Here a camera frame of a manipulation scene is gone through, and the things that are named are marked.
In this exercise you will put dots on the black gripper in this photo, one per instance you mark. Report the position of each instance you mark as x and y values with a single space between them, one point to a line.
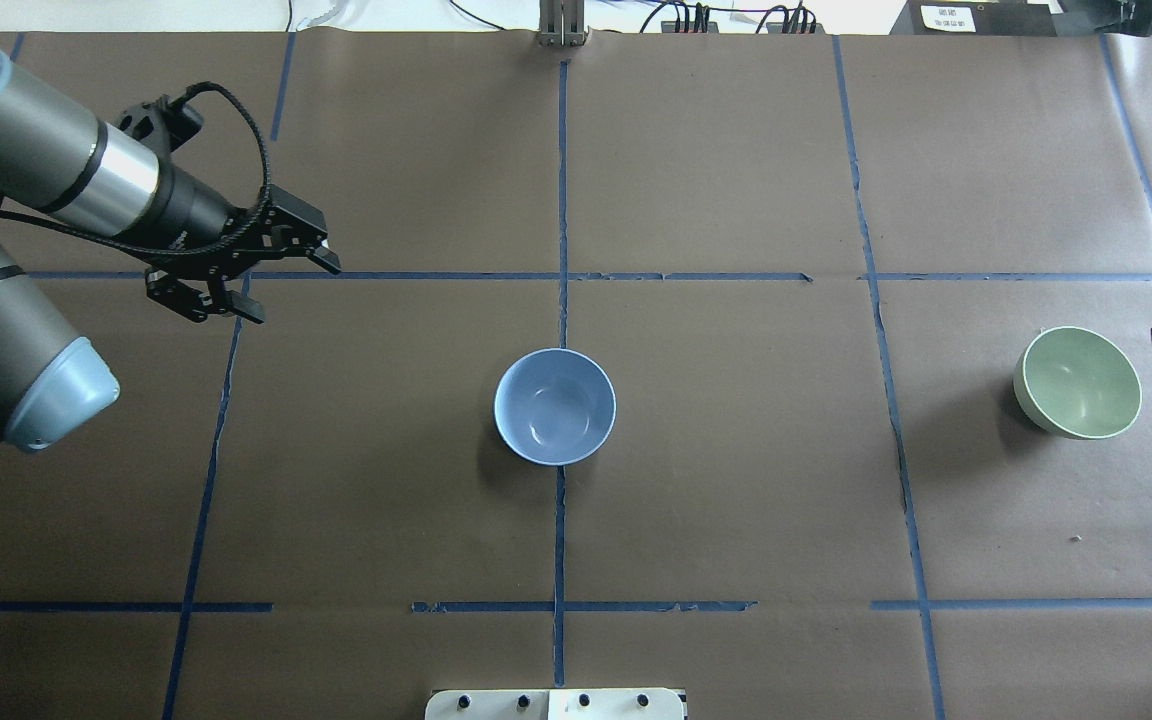
190 213

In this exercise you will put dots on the green bowl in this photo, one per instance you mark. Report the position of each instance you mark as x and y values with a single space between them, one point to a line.
1074 383

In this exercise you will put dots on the blue bowl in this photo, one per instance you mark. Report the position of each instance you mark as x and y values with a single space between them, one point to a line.
555 407

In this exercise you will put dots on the black box with label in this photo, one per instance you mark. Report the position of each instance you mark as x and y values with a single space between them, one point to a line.
977 18

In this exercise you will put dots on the black power strip left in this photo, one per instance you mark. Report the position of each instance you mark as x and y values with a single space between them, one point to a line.
679 18

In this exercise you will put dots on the black power strip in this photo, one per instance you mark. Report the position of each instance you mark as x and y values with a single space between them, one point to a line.
679 18
784 19

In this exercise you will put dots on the black power strip right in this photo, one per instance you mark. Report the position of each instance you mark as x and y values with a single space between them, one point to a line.
784 19

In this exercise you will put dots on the aluminium frame post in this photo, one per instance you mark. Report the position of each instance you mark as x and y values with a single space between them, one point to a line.
562 23

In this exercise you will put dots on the white pedestal base plate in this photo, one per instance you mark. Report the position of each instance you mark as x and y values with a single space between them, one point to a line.
558 703

